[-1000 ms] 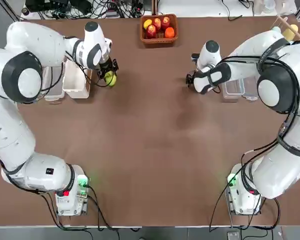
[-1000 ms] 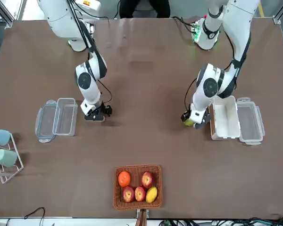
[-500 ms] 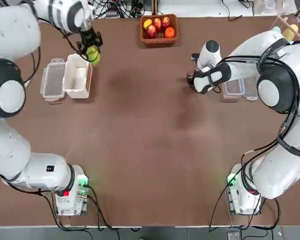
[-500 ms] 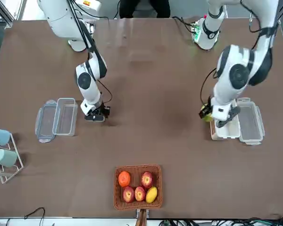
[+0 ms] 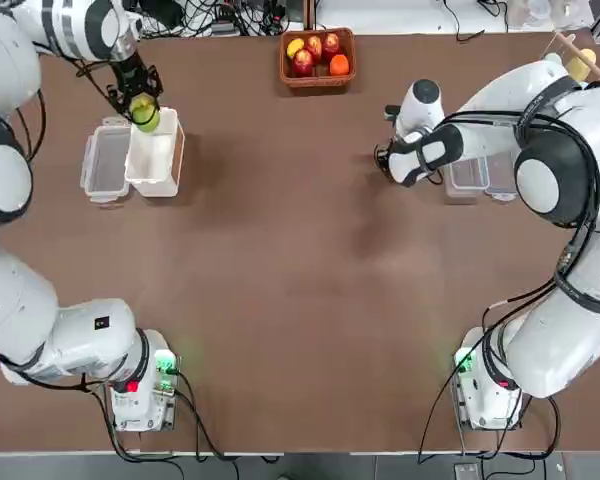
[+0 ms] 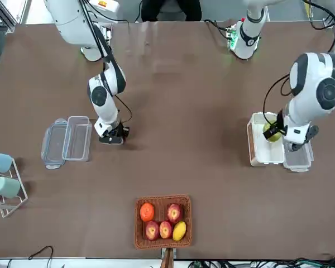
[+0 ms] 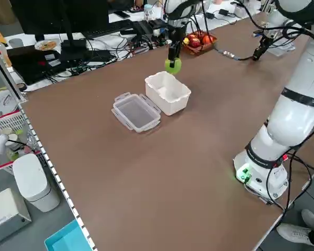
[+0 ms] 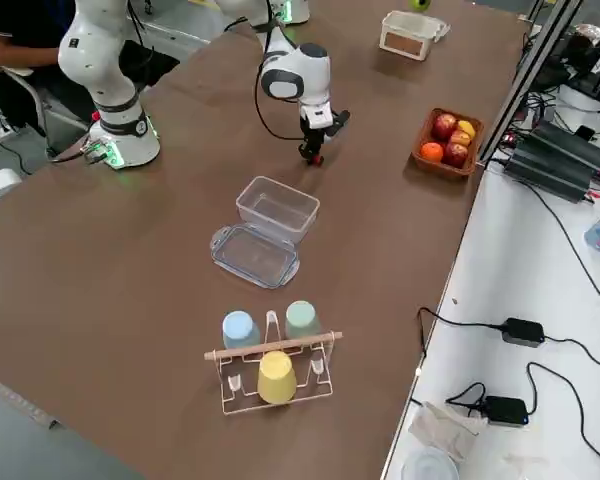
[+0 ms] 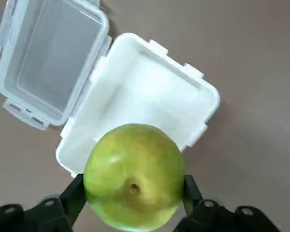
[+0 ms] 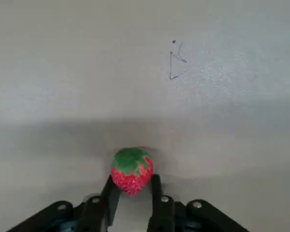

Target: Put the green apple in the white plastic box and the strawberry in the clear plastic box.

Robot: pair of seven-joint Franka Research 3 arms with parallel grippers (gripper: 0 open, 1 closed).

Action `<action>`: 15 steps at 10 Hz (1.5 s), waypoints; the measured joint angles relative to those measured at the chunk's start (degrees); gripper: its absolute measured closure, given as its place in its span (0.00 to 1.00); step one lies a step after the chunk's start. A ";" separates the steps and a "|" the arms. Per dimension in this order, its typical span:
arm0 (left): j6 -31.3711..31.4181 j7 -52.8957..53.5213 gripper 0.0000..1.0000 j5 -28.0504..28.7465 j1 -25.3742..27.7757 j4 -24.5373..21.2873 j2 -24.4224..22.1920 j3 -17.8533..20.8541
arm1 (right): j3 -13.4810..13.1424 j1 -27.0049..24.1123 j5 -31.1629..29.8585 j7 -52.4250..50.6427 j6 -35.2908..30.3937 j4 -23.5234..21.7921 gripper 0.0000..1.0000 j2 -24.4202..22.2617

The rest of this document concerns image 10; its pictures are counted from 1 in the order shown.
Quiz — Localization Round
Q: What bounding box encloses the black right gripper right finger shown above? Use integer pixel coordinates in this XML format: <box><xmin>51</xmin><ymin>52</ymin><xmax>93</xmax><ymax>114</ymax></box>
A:
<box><xmin>146</xmin><ymin>174</ymin><xmax>250</xmax><ymax>232</ymax></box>

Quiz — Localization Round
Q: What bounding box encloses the red strawberry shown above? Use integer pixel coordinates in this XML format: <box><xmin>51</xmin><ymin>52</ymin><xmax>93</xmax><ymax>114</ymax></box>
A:
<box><xmin>111</xmin><ymin>147</ymin><xmax>154</xmax><ymax>197</ymax></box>

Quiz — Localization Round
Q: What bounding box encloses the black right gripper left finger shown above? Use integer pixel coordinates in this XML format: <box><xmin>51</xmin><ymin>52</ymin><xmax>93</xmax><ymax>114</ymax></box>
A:
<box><xmin>4</xmin><ymin>173</ymin><xmax>122</xmax><ymax>232</ymax></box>

